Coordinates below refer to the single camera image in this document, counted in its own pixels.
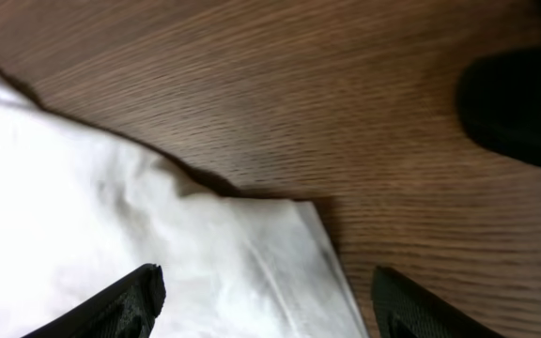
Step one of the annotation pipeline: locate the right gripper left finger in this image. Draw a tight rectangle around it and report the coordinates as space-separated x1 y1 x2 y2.
23 264 166 338

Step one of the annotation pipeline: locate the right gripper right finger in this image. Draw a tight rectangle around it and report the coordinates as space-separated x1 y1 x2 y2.
371 267 503 338

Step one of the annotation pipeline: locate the white t-shirt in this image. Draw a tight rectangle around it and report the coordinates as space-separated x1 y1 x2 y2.
0 77 367 338

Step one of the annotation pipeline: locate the black garment on right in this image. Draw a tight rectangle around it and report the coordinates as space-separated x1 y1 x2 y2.
455 1 541 167

